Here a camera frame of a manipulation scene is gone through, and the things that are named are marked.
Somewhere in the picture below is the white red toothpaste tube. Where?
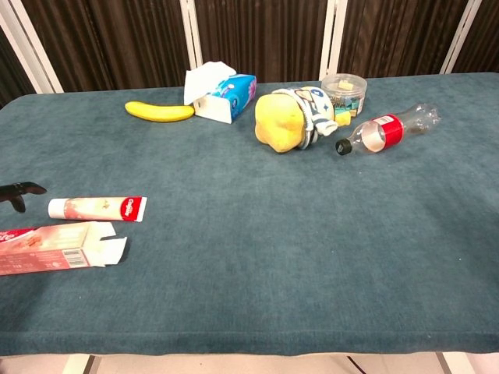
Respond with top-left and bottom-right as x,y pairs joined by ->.
47,196 -> 149,224

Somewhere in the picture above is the white table frame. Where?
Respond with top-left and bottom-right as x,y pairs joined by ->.
61,352 -> 479,374

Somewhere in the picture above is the empty red-label plastic bottle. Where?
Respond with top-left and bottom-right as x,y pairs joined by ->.
334,102 -> 441,157

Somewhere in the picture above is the yellow plush toy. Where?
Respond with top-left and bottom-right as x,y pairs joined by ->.
253,85 -> 340,154

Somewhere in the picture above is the yellow banana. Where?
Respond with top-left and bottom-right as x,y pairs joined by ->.
124,100 -> 196,124

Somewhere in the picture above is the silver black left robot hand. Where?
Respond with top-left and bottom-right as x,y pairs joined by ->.
0,181 -> 48,214

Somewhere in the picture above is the clear round clip container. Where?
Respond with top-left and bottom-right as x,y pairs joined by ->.
320,72 -> 369,118

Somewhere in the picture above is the dark folding screen panel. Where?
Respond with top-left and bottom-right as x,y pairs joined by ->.
179,0 -> 341,84
21,0 -> 204,93
319,0 -> 485,79
440,0 -> 499,76
0,0 -> 65,111

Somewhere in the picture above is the dark teal table cloth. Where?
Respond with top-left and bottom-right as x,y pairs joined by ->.
0,71 -> 499,358

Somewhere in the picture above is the blue white tissue box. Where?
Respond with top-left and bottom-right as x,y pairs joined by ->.
182,60 -> 258,125

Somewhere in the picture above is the pink toothpaste carton box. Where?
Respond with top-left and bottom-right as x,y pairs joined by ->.
0,221 -> 129,277

